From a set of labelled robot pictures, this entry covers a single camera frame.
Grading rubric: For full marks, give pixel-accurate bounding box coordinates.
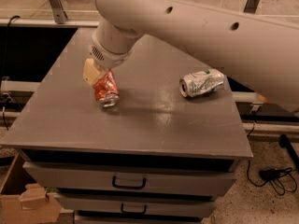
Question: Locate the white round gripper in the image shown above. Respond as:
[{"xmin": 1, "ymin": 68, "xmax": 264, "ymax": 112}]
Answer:
[{"xmin": 83, "ymin": 19, "xmax": 143, "ymax": 86}]

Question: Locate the crushed red coke can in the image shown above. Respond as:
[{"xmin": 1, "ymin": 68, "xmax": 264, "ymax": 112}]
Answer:
[{"xmin": 93, "ymin": 69, "xmax": 120, "ymax": 108}]

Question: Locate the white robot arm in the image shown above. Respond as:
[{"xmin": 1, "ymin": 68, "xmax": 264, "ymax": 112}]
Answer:
[{"xmin": 92, "ymin": 0, "xmax": 299, "ymax": 113}]

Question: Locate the crushed silver green can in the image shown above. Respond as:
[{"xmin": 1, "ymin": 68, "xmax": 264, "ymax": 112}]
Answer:
[{"xmin": 179, "ymin": 69, "xmax": 224, "ymax": 98}]

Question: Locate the grey drawer cabinet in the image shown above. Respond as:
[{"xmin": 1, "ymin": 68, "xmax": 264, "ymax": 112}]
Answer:
[{"xmin": 2, "ymin": 28, "xmax": 252, "ymax": 224}]

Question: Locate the top grey drawer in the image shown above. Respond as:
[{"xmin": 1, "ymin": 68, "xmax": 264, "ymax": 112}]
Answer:
[{"xmin": 23, "ymin": 161, "xmax": 235, "ymax": 197}]

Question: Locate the grey drawer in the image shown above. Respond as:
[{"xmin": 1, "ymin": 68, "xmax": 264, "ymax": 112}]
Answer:
[
  {"xmin": 23, "ymin": 161, "xmax": 235, "ymax": 197},
  {"xmin": 55, "ymin": 193, "xmax": 216, "ymax": 218}
]

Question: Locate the middle grey drawer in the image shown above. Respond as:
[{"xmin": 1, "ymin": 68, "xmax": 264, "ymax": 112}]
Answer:
[{"xmin": 55, "ymin": 193, "xmax": 216, "ymax": 218}]

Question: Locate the cardboard box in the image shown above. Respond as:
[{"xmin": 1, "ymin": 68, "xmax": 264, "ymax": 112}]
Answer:
[{"xmin": 0, "ymin": 155, "xmax": 62, "ymax": 224}]

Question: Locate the left metal bracket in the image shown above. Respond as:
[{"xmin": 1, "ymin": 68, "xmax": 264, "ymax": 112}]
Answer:
[{"xmin": 49, "ymin": 0, "xmax": 67, "ymax": 24}]

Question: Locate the black power adapter with cable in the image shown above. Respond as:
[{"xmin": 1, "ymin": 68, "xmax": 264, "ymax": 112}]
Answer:
[{"xmin": 246, "ymin": 161, "xmax": 298, "ymax": 196}]

